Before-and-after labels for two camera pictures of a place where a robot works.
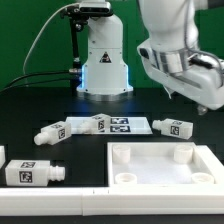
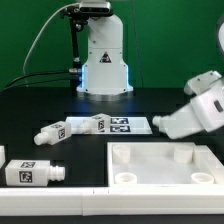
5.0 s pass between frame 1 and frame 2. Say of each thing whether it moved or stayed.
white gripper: moved
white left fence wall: stayed
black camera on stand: stayed
